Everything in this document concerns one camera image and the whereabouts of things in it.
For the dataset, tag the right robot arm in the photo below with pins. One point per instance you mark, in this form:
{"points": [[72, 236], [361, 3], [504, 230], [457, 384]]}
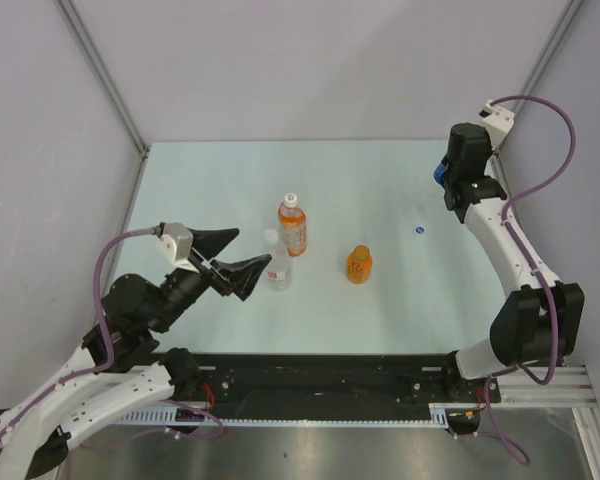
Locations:
{"points": [[540, 318]]}

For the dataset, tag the small orange bottle gold cap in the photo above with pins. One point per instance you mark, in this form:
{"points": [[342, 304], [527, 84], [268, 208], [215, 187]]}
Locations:
{"points": [[359, 265]]}

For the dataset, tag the blue Pocari Sweat bottle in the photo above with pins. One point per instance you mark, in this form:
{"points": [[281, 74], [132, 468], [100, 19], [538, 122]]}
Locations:
{"points": [[439, 172]]}

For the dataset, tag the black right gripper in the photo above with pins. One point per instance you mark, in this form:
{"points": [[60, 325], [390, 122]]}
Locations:
{"points": [[488, 151]]}

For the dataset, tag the aluminium frame rail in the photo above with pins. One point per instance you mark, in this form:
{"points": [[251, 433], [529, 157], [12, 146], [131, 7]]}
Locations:
{"points": [[570, 387]]}

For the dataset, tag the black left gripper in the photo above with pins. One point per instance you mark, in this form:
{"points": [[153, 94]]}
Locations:
{"points": [[242, 275]]}

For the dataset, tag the white slotted cable duct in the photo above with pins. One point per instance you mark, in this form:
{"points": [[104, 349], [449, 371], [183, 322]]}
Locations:
{"points": [[406, 416]]}

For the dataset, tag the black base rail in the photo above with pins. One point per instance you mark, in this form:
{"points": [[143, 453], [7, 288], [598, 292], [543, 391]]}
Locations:
{"points": [[238, 379]]}

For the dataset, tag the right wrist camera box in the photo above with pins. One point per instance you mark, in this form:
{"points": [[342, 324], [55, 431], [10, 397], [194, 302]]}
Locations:
{"points": [[498, 122]]}

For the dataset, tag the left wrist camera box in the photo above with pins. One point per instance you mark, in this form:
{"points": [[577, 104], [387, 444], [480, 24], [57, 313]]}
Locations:
{"points": [[175, 242]]}

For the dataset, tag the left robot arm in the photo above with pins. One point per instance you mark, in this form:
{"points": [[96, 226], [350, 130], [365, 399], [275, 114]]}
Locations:
{"points": [[102, 380]]}

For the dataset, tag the orange tea bottle white cap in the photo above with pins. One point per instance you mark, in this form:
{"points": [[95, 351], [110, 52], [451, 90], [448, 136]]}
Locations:
{"points": [[293, 225]]}

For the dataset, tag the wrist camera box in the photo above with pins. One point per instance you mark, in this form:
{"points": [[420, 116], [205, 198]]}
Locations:
{"points": [[498, 122], [175, 242]]}

